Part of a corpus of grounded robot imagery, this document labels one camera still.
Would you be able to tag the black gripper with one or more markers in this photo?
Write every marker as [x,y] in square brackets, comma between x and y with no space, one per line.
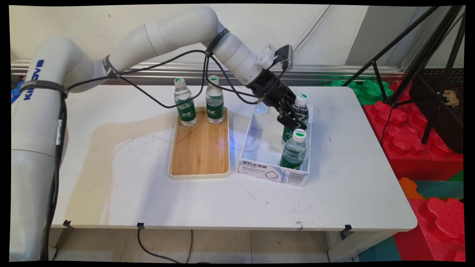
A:
[269,89]

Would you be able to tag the clear water bottle green label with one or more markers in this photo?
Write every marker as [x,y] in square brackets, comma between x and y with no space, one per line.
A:
[293,152]
[184,104]
[215,102]
[301,111]

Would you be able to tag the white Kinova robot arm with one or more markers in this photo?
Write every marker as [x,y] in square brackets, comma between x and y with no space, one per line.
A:
[37,129]

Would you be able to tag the white green printed cardboard box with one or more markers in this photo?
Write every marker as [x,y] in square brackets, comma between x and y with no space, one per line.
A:
[259,172]

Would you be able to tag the green foam block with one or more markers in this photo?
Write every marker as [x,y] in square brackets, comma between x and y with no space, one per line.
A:
[371,91]

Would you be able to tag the wooden tray with cream rim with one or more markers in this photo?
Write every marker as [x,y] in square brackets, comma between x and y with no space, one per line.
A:
[200,152]

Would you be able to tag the large red foam block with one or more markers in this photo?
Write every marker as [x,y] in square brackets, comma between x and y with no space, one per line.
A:
[400,137]

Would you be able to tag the black tripod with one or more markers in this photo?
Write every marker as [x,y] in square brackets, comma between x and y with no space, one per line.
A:
[418,55]

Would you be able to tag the orange foam piece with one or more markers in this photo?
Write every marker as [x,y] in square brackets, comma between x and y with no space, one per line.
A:
[410,189]

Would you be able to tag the dark cabinet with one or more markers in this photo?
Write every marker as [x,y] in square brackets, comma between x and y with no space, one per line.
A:
[445,126]

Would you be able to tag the small brown toy animal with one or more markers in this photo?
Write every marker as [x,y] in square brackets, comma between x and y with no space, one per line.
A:
[451,98]

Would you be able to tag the teal foam mat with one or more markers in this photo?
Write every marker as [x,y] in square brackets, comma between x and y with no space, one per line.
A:
[441,190]

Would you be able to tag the red foam floor block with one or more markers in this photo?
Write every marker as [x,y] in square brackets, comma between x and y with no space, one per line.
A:
[441,222]

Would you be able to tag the blue foam piece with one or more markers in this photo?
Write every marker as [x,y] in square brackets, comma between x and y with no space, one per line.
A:
[15,92]

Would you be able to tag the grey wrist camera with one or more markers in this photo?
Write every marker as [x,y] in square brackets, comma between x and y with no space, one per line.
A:
[284,55]

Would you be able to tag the aluminium wall rail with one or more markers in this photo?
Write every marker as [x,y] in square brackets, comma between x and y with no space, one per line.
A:
[334,72]

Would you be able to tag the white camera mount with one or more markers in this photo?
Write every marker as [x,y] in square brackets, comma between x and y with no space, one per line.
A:
[265,57]

